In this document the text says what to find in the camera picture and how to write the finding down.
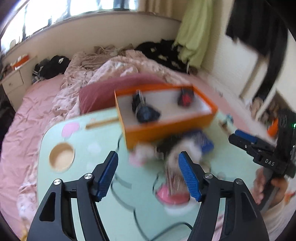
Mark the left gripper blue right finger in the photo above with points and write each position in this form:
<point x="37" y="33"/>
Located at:
<point x="242" y="218"/>

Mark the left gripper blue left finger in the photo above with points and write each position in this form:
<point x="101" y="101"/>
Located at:
<point x="54" y="219"/>

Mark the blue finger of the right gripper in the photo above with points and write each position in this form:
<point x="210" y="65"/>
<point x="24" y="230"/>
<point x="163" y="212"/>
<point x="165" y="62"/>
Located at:
<point x="250" y="149"/>
<point x="255" y="140"/>

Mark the blue tin case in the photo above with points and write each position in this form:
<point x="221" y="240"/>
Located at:
<point x="201" y="140"/>

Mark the red mahjong tile block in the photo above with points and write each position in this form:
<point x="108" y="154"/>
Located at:
<point x="186" y="97"/>

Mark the grey fur pompom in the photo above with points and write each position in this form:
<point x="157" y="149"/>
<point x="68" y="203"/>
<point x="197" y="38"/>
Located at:
<point x="173" y="147"/>

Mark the black lace cloth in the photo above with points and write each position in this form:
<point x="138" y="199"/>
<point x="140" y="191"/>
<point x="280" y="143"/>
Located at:
<point x="144" y="113"/>

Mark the white fluffy ball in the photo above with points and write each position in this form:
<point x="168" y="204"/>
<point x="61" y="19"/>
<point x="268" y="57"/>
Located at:
<point x="142" y="153"/>

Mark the brown card deck box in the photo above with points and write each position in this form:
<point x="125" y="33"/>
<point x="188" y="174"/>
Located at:
<point x="175" y="183"/>

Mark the person's right hand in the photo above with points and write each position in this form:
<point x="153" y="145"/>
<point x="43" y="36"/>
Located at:
<point x="259" y="184"/>

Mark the orange cardboard box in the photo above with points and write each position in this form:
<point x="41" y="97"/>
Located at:
<point x="173" y="118"/>

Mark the black hanging garment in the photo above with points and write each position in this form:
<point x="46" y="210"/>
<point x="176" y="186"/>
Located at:
<point x="257" y="24"/>

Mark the black clothes pile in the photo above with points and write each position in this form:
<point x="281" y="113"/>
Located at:
<point x="164" y="53"/>

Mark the green hanging garment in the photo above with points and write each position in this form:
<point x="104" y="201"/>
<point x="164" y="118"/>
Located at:
<point x="194" y="32"/>

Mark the dark red pillow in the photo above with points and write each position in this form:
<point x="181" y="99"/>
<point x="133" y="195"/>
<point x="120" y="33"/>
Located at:
<point x="100" y="95"/>

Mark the white drawer cabinet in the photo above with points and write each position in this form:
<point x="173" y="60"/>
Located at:
<point x="17" y="82"/>

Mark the black striped clothes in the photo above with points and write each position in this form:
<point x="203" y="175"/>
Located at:
<point x="48" y="69"/>

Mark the pink floral blanket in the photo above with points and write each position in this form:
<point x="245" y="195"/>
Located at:
<point x="66" y="102"/>

